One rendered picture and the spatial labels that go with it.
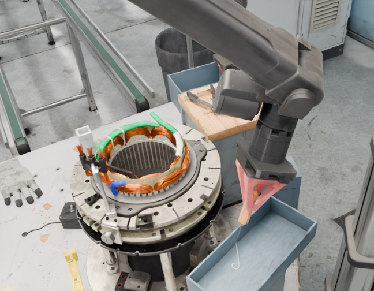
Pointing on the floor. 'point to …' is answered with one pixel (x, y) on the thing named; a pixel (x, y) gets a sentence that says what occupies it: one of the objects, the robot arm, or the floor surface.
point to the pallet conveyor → (6, 101)
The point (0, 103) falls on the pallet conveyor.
